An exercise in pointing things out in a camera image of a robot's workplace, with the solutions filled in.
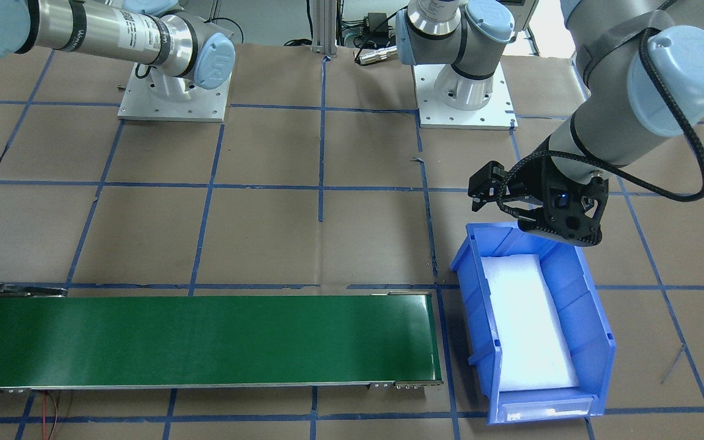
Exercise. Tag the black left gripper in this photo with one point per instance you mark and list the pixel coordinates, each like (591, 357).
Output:
(537, 185)

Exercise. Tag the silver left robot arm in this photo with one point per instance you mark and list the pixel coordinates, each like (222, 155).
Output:
(643, 63)

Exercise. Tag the blue plastic bin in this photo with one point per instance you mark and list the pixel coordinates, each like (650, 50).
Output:
(584, 324)

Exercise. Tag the white foam pad bin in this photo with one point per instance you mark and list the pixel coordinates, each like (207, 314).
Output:
(534, 353)

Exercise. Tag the black power adapter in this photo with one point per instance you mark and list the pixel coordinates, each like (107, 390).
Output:
(376, 25)

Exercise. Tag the green conveyor belt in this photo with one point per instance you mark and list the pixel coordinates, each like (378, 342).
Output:
(52, 340)

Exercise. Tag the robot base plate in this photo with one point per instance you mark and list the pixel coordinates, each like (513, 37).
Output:
(158, 98)
(447, 100)

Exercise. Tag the aluminium frame post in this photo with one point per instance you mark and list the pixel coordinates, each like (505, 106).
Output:
(324, 18)

